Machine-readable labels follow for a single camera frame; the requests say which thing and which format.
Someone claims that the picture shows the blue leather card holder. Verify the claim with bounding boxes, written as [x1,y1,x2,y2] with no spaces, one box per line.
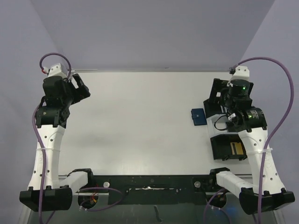
[191,108,207,126]

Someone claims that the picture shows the black white card tray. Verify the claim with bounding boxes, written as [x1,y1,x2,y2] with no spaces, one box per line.
[204,99,247,161]

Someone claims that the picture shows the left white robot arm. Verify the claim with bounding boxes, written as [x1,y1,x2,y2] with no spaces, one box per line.
[19,74,92,212]

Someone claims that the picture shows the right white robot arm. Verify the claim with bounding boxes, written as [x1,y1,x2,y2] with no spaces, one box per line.
[204,78,295,215]

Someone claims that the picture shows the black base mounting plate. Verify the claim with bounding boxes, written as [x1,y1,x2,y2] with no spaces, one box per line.
[77,175,221,208]

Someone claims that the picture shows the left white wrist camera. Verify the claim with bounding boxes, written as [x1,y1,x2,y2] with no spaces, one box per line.
[42,63,68,78]

